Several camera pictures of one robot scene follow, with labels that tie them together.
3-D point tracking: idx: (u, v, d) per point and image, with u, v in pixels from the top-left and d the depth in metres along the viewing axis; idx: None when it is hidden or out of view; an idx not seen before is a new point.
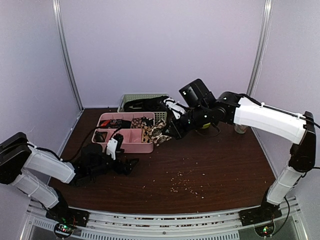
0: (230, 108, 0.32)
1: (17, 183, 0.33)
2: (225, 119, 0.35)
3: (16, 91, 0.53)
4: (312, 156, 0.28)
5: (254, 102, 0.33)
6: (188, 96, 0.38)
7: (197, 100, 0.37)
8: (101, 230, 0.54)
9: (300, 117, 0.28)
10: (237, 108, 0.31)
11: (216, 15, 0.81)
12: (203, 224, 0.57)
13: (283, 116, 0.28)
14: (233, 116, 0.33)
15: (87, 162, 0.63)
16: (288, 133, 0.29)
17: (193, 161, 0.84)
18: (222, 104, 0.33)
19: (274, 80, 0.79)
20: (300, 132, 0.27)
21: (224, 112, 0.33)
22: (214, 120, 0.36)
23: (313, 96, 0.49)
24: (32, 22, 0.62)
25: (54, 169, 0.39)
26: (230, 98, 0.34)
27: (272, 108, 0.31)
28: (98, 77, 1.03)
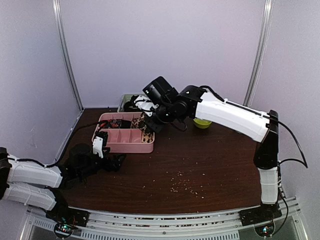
0: (192, 102, 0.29)
1: (6, 195, 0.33)
2: (187, 113, 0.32)
3: (15, 91, 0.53)
4: (273, 154, 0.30)
5: (217, 98, 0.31)
6: (150, 94, 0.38)
7: (158, 95, 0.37)
8: (101, 230, 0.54)
9: (263, 115, 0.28)
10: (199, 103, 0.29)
11: (216, 15, 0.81)
12: (203, 224, 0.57)
13: (246, 114, 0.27)
14: (194, 111, 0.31)
15: (76, 163, 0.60)
16: (249, 131, 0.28)
17: (193, 161, 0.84)
18: (183, 97, 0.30)
19: (274, 80, 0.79)
20: (263, 131, 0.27)
21: (185, 106, 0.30)
22: (178, 115, 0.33)
23: (314, 95, 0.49)
24: (32, 22, 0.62)
25: (39, 178, 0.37)
26: (193, 93, 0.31)
27: (235, 105, 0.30)
28: (98, 77, 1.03)
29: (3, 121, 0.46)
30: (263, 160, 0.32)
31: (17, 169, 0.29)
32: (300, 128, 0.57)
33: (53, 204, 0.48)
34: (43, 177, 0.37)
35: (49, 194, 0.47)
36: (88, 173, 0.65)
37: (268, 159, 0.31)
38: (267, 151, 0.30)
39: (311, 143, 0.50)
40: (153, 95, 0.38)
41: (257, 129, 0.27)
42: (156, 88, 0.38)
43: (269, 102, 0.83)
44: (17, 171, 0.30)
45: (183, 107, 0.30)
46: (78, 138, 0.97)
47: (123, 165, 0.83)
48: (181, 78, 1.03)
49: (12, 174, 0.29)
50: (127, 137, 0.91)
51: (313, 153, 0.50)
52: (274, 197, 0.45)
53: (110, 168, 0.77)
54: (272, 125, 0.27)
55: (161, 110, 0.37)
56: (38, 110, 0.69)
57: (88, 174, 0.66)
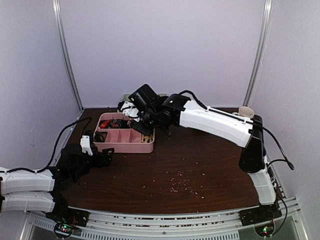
0: (175, 111, 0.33)
1: (5, 206, 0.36)
2: (171, 121, 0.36)
3: (15, 91, 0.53)
4: (258, 159, 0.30)
5: (201, 105, 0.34)
6: (136, 101, 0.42)
7: (144, 103, 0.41)
8: (101, 230, 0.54)
9: (246, 121, 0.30)
10: (182, 112, 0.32)
11: (216, 15, 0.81)
12: (203, 224, 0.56)
13: (227, 120, 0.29)
14: (179, 119, 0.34)
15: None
16: (233, 136, 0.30)
17: (193, 161, 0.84)
18: (167, 107, 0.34)
19: (274, 80, 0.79)
20: (246, 136, 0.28)
21: (169, 114, 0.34)
22: (162, 123, 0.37)
23: (314, 95, 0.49)
24: (32, 22, 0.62)
25: (31, 184, 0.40)
26: (175, 102, 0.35)
27: (218, 112, 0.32)
28: (98, 78, 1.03)
29: (3, 121, 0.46)
30: (249, 165, 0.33)
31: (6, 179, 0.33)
32: (300, 128, 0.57)
33: (53, 205, 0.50)
34: (35, 182, 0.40)
35: (47, 196, 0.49)
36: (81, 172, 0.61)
37: (254, 163, 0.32)
38: (252, 156, 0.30)
39: (311, 143, 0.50)
40: (140, 104, 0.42)
41: (239, 134, 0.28)
42: (141, 95, 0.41)
43: (269, 102, 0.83)
44: (8, 181, 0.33)
45: (167, 116, 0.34)
46: (78, 138, 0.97)
47: (123, 165, 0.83)
48: (181, 78, 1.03)
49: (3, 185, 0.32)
50: (127, 137, 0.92)
51: (313, 153, 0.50)
52: (273, 198, 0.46)
53: (101, 164, 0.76)
54: (254, 130, 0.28)
55: (146, 117, 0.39)
56: (38, 110, 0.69)
57: (81, 173, 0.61)
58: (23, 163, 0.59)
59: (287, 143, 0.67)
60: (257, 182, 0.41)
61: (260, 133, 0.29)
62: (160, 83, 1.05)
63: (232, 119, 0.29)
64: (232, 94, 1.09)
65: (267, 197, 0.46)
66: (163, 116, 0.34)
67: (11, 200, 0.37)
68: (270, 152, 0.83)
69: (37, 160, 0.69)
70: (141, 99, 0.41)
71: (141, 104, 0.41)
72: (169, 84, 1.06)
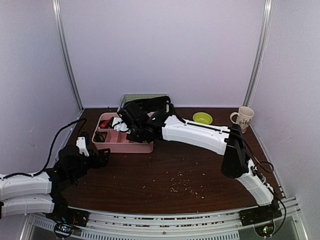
0: (156, 127, 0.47)
1: (5, 211, 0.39)
2: (156, 134, 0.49)
3: (16, 91, 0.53)
4: (238, 165, 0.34)
5: (180, 120, 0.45)
6: (124, 116, 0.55)
7: (132, 119, 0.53)
8: (101, 230, 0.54)
9: (222, 131, 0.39)
10: (163, 128, 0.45)
11: (216, 16, 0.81)
12: (203, 224, 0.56)
13: (205, 132, 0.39)
14: (168, 134, 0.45)
15: (66, 165, 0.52)
16: (208, 144, 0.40)
17: (193, 161, 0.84)
18: (150, 125, 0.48)
19: (273, 80, 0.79)
20: (222, 145, 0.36)
21: (152, 130, 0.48)
22: (147, 135, 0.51)
23: (313, 96, 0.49)
24: (32, 22, 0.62)
25: (28, 188, 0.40)
26: (156, 119, 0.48)
27: (198, 126, 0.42)
28: (98, 78, 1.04)
29: (3, 122, 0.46)
30: (231, 171, 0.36)
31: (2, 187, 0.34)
32: (300, 127, 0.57)
33: (53, 205, 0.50)
34: (32, 186, 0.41)
35: (48, 197, 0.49)
36: (78, 173, 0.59)
37: (235, 169, 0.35)
38: (232, 162, 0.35)
39: (311, 143, 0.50)
40: (126, 117, 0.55)
41: (213, 142, 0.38)
42: (128, 112, 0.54)
43: (269, 102, 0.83)
44: (3, 188, 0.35)
45: (150, 132, 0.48)
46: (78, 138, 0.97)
47: (123, 164, 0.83)
48: (181, 78, 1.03)
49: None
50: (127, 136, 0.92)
51: (312, 153, 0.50)
52: (269, 199, 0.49)
53: (98, 165, 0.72)
54: (229, 139, 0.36)
55: (134, 130, 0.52)
56: (38, 110, 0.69)
57: (78, 175, 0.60)
58: (23, 163, 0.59)
59: (287, 143, 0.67)
60: (248, 186, 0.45)
61: (235, 142, 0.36)
62: (160, 83, 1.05)
63: (204, 130, 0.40)
64: (232, 94, 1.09)
65: (264, 199, 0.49)
66: (147, 132, 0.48)
67: (9, 205, 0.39)
68: (271, 152, 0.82)
69: (36, 160, 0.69)
70: (129, 114, 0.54)
71: (129, 119, 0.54)
72: (169, 84, 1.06)
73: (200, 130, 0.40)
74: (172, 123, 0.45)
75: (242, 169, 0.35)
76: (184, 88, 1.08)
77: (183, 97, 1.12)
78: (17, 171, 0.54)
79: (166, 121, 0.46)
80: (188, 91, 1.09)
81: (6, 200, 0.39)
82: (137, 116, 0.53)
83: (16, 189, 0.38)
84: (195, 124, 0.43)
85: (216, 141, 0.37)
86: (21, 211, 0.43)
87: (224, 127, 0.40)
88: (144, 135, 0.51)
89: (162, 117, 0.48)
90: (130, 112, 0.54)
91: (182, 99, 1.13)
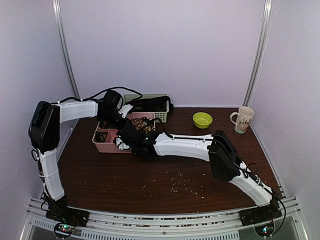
0: (150, 145, 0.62)
1: (43, 159, 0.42)
2: (151, 149, 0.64)
3: (16, 91, 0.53)
4: (223, 166, 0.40)
5: (168, 135, 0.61)
6: (122, 137, 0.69)
7: (129, 138, 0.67)
8: (101, 230, 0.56)
9: (204, 139, 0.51)
10: (154, 146, 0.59)
11: (216, 16, 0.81)
12: (203, 224, 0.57)
13: (190, 142, 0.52)
14: (161, 149, 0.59)
15: (111, 100, 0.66)
16: (193, 152, 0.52)
17: (193, 161, 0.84)
18: (145, 146, 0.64)
19: (274, 79, 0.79)
20: (206, 151, 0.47)
21: (147, 150, 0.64)
22: (144, 152, 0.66)
23: (313, 95, 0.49)
24: (32, 24, 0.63)
25: (83, 109, 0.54)
26: (149, 139, 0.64)
27: (185, 138, 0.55)
28: (98, 77, 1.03)
29: (3, 122, 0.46)
30: (221, 173, 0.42)
31: (63, 108, 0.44)
32: (300, 128, 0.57)
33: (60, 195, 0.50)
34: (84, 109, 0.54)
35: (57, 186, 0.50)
36: (114, 117, 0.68)
37: (224, 171, 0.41)
38: (217, 164, 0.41)
39: (311, 143, 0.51)
40: (125, 137, 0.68)
41: (198, 150, 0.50)
42: (125, 133, 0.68)
43: (269, 102, 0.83)
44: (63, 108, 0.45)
45: (146, 151, 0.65)
46: (79, 139, 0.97)
47: (123, 164, 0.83)
48: (181, 78, 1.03)
49: (62, 111, 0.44)
50: None
51: (312, 153, 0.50)
52: (268, 199, 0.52)
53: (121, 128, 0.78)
54: (211, 146, 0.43)
55: (133, 148, 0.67)
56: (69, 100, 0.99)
57: (111, 119, 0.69)
58: (23, 164, 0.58)
59: (287, 142, 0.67)
60: (242, 187, 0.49)
61: (218, 147, 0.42)
62: (160, 82, 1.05)
63: (188, 141, 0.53)
64: (232, 94, 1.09)
65: (261, 200, 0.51)
66: (142, 151, 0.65)
67: (49, 157, 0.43)
68: (271, 152, 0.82)
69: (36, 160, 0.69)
70: (127, 134, 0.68)
71: (126, 138, 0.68)
72: (169, 84, 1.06)
73: (185, 142, 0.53)
74: (162, 140, 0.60)
75: (229, 171, 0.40)
76: (184, 88, 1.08)
77: (183, 97, 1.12)
78: (17, 171, 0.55)
79: (157, 139, 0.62)
80: (188, 91, 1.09)
81: (53, 151, 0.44)
82: (134, 136, 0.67)
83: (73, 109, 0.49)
84: (182, 136, 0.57)
85: (201, 149, 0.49)
86: (47, 168, 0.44)
87: (206, 136, 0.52)
88: (140, 153, 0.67)
89: (153, 137, 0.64)
90: (127, 133, 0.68)
91: (182, 98, 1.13)
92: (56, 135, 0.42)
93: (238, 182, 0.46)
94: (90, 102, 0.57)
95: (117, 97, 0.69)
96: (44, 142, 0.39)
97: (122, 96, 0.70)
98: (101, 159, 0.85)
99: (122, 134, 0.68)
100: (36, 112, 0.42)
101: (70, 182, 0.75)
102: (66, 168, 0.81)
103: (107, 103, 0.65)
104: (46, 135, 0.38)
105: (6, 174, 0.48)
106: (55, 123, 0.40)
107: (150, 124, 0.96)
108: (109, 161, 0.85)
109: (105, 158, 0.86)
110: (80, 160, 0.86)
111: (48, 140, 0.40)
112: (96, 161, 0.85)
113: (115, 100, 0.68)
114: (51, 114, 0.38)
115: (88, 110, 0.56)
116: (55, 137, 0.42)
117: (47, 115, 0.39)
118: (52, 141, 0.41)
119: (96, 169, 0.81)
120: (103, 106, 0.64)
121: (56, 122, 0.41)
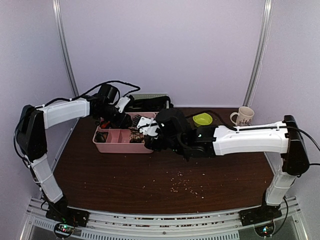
0: (207, 144, 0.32)
1: (36, 166, 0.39)
2: (207, 155, 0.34)
3: (16, 92, 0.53)
4: (302, 158, 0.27)
5: (230, 127, 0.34)
6: (167, 127, 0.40)
7: (179, 130, 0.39)
8: (101, 230, 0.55)
9: (279, 127, 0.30)
10: (214, 142, 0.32)
11: (215, 16, 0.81)
12: (203, 224, 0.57)
13: (261, 132, 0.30)
14: (213, 150, 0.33)
15: (105, 94, 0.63)
16: (266, 147, 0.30)
17: (193, 161, 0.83)
18: (199, 142, 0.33)
19: (274, 79, 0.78)
20: (285, 142, 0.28)
21: (203, 149, 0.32)
22: (193, 156, 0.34)
23: (313, 95, 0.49)
24: (31, 23, 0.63)
25: (74, 110, 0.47)
26: (204, 134, 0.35)
27: (248, 128, 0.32)
28: (97, 77, 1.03)
29: (3, 122, 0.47)
30: (295, 166, 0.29)
31: (49, 111, 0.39)
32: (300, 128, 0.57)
33: (59, 196, 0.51)
34: (74, 109, 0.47)
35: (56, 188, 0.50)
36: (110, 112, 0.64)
37: (300, 164, 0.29)
38: (296, 156, 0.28)
39: (311, 143, 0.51)
40: (172, 127, 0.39)
41: (274, 143, 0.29)
42: (175, 122, 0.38)
43: (269, 102, 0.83)
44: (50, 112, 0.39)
45: (202, 151, 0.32)
46: (78, 139, 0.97)
47: (123, 164, 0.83)
48: (181, 78, 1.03)
49: (48, 116, 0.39)
50: (127, 136, 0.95)
51: (313, 153, 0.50)
52: (278, 200, 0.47)
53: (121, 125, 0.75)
54: (290, 133, 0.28)
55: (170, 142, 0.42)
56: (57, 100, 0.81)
57: (108, 115, 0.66)
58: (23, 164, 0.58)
59: None
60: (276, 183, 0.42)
61: (300, 135, 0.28)
62: (160, 82, 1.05)
63: (259, 131, 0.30)
64: (233, 94, 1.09)
65: (278, 199, 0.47)
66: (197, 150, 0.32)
67: (39, 164, 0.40)
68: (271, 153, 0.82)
69: None
70: (178, 124, 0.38)
71: (176, 129, 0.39)
72: (169, 84, 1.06)
73: (250, 130, 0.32)
74: (219, 133, 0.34)
75: (305, 165, 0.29)
76: (184, 88, 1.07)
77: (183, 97, 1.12)
78: (17, 171, 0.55)
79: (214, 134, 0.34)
80: (188, 91, 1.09)
81: (44, 157, 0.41)
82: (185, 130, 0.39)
83: (63, 111, 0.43)
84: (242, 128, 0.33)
85: (278, 140, 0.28)
86: (40, 174, 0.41)
87: (279, 122, 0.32)
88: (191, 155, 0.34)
89: (210, 133, 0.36)
90: (177, 123, 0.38)
91: (182, 98, 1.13)
92: (44, 141, 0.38)
93: (287, 183, 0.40)
94: (80, 102, 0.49)
95: (112, 91, 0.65)
96: (30, 151, 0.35)
97: (118, 90, 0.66)
98: (101, 159, 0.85)
99: (170, 123, 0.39)
100: (21, 117, 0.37)
101: (70, 182, 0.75)
102: (66, 168, 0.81)
103: (101, 99, 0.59)
104: (31, 144, 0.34)
105: (6, 174, 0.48)
106: (41, 129, 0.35)
107: None
108: (109, 161, 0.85)
109: (105, 158, 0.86)
110: (79, 159, 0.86)
111: (34, 148, 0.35)
112: (96, 161, 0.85)
113: (110, 95, 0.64)
114: (34, 121, 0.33)
115: (79, 110, 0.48)
116: (42, 143, 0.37)
117: (30, 122, 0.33)
118: (39, 149, 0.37)
119: (96, 169, 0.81)
120: (97, 103, 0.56)
121: (41, 128, 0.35)
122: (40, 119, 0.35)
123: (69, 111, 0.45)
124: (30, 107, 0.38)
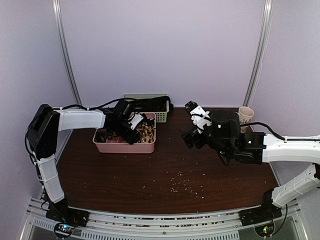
0: (257, 151, 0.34)
1: (42, 164, 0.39)
2: (254, 160, 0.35)
3: (16, 92, 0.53)
4: None
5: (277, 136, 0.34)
6: (224, 130, 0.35)
7: (236, 133, 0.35)
8: (101, 230, 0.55)
9: None
10: (264, 149, 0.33)
11: (215, 16, 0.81)
12: (203, 224, 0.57)
13: (305, 143, 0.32)
14: (261, 156, 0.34)
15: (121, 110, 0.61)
16: (307, 156, 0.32)
17: (193, 161, 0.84)
18: (249, 148, 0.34)
19: (274, 79, 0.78)
20: None
21: (252, 155, 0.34)
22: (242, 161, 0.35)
23: (313, 96, 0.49)
24: (31, 23, 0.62)
25: (88, 120, 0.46)
26: (254, 141, 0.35)
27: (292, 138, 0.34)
28: (97, 77, 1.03)
29: (3, 122, 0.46)
30: None
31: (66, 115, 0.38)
32: (300, 128, 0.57)
33: (61, 197, 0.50)
34: (89, 118, 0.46)
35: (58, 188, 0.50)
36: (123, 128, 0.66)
37: None
38: None
39: None
40: (226, 131, 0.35)
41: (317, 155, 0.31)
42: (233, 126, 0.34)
43: (269, 102, 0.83)
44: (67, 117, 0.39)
45: (250, 157, 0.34)
46: (79, 139, 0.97)
47: (123, 164, 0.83)
48: (181, 78, 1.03)
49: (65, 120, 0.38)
50: None
51: None
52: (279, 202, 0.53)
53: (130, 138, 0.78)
54: None
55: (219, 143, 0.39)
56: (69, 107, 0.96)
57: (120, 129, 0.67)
58: (23, 164, 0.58)
59: None
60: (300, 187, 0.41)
61: None
62: (160, 82, 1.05)
63: (303, 142, 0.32)
64: (233, 94, 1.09)
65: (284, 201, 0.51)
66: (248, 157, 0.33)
67: (46, 163, 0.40)
68: None
69: None
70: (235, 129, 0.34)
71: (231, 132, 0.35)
72: (169, 84, 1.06)
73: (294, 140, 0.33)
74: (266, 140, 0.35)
75: None
76: (184, 88, 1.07)
77: (183, 97, 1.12)
78: (17, 171, 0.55)
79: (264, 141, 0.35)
80: (188, 91, 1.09)
81: (52, 156, 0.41)
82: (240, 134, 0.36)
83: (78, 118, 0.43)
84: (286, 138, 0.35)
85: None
86: (44, 173, 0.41)
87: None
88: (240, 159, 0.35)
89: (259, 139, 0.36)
90: (234, 127, 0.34)
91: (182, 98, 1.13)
92: (53, 141, 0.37)
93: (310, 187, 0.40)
94: (97, 113, 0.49)
95: (129, 108, 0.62)
96: (39, 149, 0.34)
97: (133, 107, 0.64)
98: (101, 160, 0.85)
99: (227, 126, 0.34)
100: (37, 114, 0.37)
101: (70, 182, 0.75)
102: (66, 168, 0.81)
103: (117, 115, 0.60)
104: (41, 142, 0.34)
105: (6, 174, 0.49)
106: (54, 130, 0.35)
107: (151, 124, 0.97)
108: (109, 161, 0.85)
109: (105, 158, 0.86)
110: (79, 160, 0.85)
111: (43, 146, 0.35)
112: (97, 161, 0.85)
113: (126, 111, 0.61)
114: (48, 121, 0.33)
115: (93, 120, 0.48)
116: (52, 143, 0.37)
117: (44, 121, 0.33)
118: (48, 148, 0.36)
119: (96, 169, 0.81)
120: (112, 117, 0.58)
121: (54, 130, 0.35)
122: (55, 121, 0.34)
123: (84, 120, 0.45)
124: (47, 106, 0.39)
